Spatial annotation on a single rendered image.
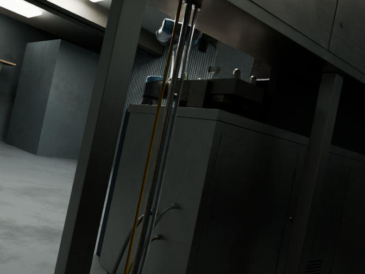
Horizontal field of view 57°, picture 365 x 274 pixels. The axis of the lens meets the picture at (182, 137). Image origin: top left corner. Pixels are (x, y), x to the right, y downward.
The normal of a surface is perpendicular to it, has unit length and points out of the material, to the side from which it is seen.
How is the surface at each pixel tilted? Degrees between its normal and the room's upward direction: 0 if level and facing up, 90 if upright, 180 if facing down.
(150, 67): 90
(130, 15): 90
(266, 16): 90
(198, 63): 90
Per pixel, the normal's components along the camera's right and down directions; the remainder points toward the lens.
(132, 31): 0.60, 0.11
